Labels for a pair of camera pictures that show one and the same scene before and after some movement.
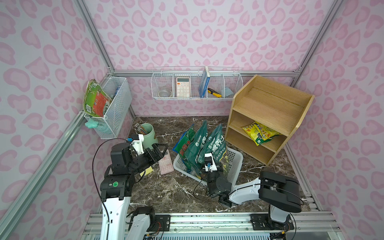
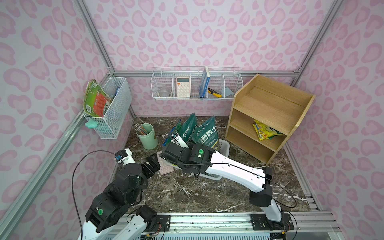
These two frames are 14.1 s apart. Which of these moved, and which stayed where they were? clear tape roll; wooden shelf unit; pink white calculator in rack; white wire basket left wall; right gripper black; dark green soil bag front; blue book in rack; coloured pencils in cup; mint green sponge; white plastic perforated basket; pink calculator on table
Moved: right gripper black; dark green soil bag front; white plastic perforated basket
Stayed: clear tape roll; pink white calculator in rack; white wire basket left wall; coloured pencils in cup; wooden shelf unit; mint green sponge; blue book in rack; pink calculator on table
